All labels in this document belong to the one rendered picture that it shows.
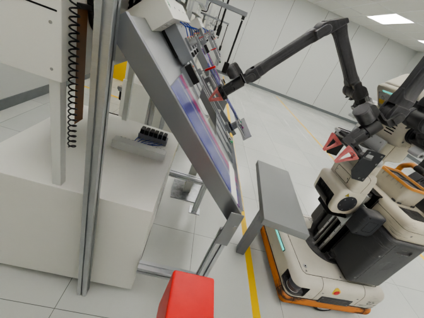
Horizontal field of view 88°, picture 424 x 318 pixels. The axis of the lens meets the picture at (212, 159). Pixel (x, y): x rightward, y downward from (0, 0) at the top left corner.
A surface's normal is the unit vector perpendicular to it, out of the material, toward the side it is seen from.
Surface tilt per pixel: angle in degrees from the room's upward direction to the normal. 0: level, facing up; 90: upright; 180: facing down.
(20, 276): 0
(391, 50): 90
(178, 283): 0
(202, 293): 0
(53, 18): 90
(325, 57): 90
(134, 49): 90
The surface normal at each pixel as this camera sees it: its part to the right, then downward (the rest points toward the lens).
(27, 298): 0.33, -0.81
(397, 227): -0.94, -0.26
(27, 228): -0.02, 0.51
